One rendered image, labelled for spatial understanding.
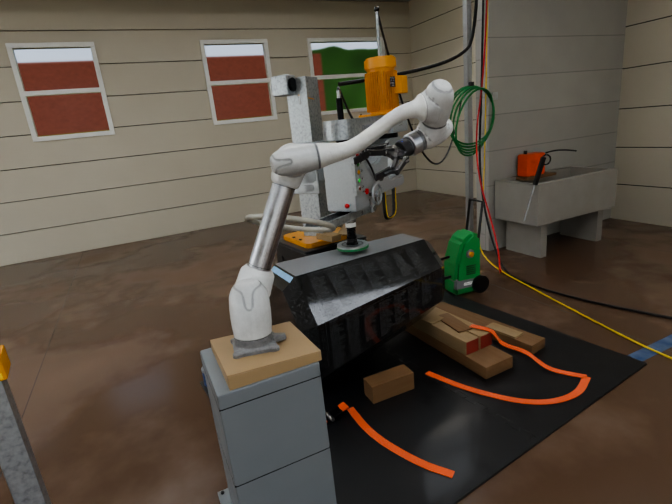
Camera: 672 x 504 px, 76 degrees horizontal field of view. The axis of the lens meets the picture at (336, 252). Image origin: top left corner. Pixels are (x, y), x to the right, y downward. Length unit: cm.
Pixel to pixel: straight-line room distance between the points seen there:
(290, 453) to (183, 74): 752
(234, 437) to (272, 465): 22
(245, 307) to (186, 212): 701
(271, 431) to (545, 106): 513
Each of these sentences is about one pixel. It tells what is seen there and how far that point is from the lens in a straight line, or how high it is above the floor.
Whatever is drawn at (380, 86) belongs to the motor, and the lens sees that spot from 336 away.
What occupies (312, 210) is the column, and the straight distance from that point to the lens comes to 365.
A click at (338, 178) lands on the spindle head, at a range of 279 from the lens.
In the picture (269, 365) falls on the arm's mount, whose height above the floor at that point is 85.
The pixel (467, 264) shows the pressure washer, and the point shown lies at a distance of 425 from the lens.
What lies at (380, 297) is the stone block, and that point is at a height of 61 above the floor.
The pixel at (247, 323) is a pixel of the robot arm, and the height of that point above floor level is 98.
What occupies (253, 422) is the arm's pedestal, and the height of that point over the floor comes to 65.
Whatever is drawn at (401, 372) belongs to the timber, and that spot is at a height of 14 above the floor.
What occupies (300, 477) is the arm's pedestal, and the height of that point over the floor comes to 32.
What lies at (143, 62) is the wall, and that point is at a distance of 869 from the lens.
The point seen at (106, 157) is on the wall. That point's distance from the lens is 852.
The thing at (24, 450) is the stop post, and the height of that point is 73.
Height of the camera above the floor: 168
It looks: 16 degrees down
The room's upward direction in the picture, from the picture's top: 6 degrees counter-clockwise
